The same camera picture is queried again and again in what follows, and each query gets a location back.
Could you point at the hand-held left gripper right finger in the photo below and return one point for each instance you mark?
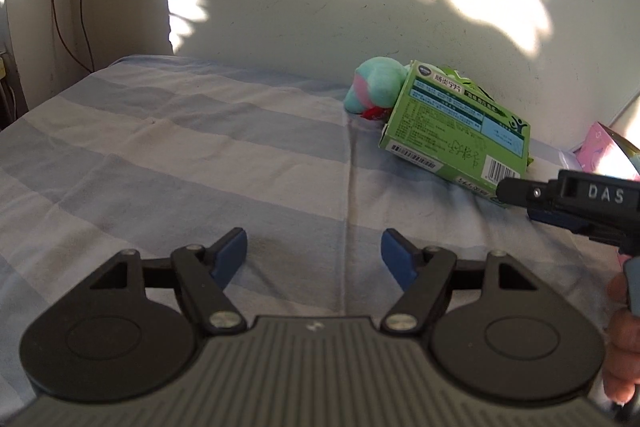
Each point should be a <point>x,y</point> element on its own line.
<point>400,259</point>

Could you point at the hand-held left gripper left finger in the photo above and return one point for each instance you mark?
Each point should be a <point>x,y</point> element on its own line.
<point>227,257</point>

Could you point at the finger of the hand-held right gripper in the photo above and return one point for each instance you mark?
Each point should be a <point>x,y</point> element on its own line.
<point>525,192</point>
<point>555,216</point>

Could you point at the green medicine box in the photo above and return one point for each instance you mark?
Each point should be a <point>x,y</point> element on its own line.
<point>450,127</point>

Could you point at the person's right hand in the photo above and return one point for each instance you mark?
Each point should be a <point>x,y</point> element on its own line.
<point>620,357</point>

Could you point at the clear plastic bag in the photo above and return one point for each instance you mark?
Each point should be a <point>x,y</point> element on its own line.
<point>555,154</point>

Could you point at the pink printed package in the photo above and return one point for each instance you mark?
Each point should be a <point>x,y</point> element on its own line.
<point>600,152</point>

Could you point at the striped bed sheet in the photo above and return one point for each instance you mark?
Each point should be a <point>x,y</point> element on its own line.
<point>150,167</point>

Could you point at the teal and pink plush toy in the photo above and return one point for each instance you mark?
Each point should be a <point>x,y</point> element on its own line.
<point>380,82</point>

